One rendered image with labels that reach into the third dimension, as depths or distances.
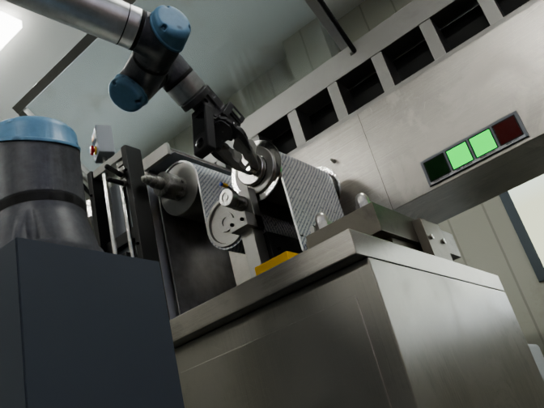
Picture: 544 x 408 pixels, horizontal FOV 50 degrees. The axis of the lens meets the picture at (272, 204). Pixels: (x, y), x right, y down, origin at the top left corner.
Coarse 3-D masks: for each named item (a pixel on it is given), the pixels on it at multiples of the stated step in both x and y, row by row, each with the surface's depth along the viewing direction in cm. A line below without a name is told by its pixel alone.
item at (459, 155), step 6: (462, 144) 138; (450, 150) 140; (456, 150) 139; (462, 150) 138; (468, 150) 137; (450, 156) 140; (456, 156) 139; (462, 156) 138; (468, 156) 137; (456, 162) 138; (462, 162) 137
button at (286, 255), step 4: (284, 252) 91; (288, 252) 91; (280, 256) 91; (284, 256) 91; (288, 256) 90; (292, 256) 91; (272, 260) 92; (276, 260) 91; (280, 260) 91; (284, 260) 90; (264, 264) 93; (268, 264) 92; (272, 264) 92; (276, 264) 91; (256, 268) 94; (260, 268) 93; (264, 268) 93; (268, 268) 92; (256, 272) 93; (260, 272) 93
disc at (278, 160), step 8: (256, 144) 136; (264, 144) 134; (272, 144) 133; (272, 152) 132; (280, 160) 130; (232, 168) 139; (280, 168) 130; (232, 176) 138; (232, 184) 138; (272, 184) 130; (264, 192) 131
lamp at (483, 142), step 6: (486, 132) 135; (474, 138) 137; (480, 138) 136; (486, 138) 135; (492, 138) 134; (474, 144) 136; (480, 144) 136; (486, 144) 135; (492, 144) 134; (474, 150) 136; (480, 150) 135; (486, 150) 135
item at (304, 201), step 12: (288, 180) 131; (288, 192) 128; (300, 192) 133; (312, 192) 138; (324, 192) 142; (288, 204) 127; (300, 204) 130; (312, 204) 135; (324, 204) 139; (336, 204) 145; (300, 216) 128; (312, 216) 132; (336, 216) 142; (300, 228) 125; (300, 240) 123
